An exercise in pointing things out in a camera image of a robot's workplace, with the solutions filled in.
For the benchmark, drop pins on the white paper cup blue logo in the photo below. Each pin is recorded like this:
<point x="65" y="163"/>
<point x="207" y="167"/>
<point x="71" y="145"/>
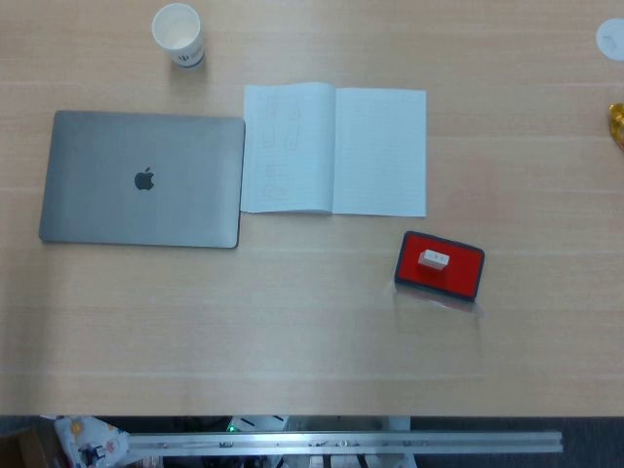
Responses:
<point x="176" y="29"/>

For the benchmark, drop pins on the grey closed laptop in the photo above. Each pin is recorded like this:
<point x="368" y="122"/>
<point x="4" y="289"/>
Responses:
<point x="97" y="195"/>

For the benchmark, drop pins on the golden snack packet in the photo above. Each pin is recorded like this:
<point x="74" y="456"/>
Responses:
<point x="618" y="127"/>

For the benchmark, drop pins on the open lined notebook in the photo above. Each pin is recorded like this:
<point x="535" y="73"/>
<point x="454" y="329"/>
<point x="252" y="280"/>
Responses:
<point x="375" y="156"/>

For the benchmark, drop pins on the red ink stamp pad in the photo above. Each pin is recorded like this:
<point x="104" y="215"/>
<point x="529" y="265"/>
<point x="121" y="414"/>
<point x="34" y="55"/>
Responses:
<point x="460" y="273"/>

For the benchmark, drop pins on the small white red stamp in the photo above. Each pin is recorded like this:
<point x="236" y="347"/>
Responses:
<point x="434" y="258"/>

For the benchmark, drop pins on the aluminium profile rail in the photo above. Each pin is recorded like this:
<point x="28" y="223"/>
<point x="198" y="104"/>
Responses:
<point x="341" y="442"/>

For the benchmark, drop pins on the patterned white bag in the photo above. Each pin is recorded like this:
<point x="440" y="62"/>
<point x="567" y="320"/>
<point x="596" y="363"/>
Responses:
<point x="88" y="441"/>

